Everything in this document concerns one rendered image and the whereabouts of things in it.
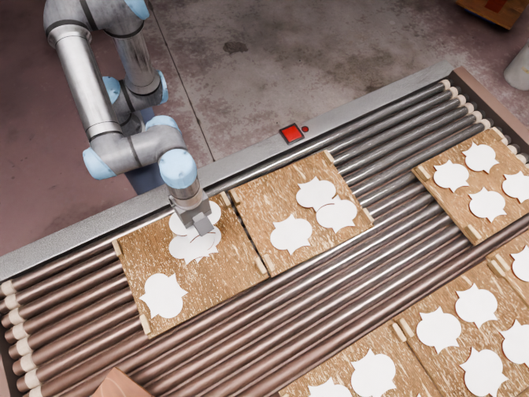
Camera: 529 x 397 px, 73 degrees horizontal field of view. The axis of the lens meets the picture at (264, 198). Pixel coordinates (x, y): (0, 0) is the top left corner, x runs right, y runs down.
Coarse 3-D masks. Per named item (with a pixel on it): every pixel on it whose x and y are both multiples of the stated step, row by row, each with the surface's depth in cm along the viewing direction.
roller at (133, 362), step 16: (512, 144) 146; (400, 208) 131; (416, 208) 132; (384, 224) 128; (352, 240) 125; (320, 256) 122; (288, 272) 119; (304, 272) 120; (256, 288) 116; (272, 288) 117; (224, 304) 114; (240, 304) 114; (208, 320) 111; (176, 336) 109; (192, 336) 110; (144, 352) 107; (160, 352) 107; (112, 368) 105; (128, 368) 105; (80, 384) 103; (96, 384) 102
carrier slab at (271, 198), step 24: (288, 168) 134; (312, 168) 135; (240, 192) 129; (264, 192) 129; (288, 192) 130; (336, 192) 131; (240, 216) 126; (264, 216) 125; (288, 216) 126; (312, 216) 126; (360, 216) 127; (264, 240) 122; (312, 240) 122; (336, 240) 123; (264, 264) 119; (288, 264) 118
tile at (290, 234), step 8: (280, 224) 123; (288, 224) 123; (296, 224) 123; (304, 224) 124; (272, 232) 122; (280, 232) 122; (288, 232) 122; (296, 232) 122; (304, 232) 122; (272, 240) 121; (280, 240) 121; (288, 240) 121; (296, 240) 121; (304, 240) 121; (280, 248) 120; (288, 248) 120; (296, 248) 120
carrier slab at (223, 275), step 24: (168, 216) 124; (120, 240) 119; (144, 240) 120; (168, 240) 120; (240, 240) 121; (144, 264) 116; (168, 264) 117; (192, 264) 117; (216, 264) 117; (240, 264) 118; (144, 288) 113; (192, 288) 114; (216, 288) 114; (240, 288) 114; (144, 312) 110; (192, 312) 110
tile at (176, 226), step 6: (210, 204) 105; (216, 204) 105; (216, 210) 104; (174, 216) 103; (210, 216) 103; (216, 216) 104; (174, 222) 102; (180, 222) 102; (216, 222) 103; (174, 228) 101; (180, 228) 101; (192, 228) 102; (180, 234) 101; (186, 234) 101; (192, 234) 101; (198, 234) 101; (192, 240) 101
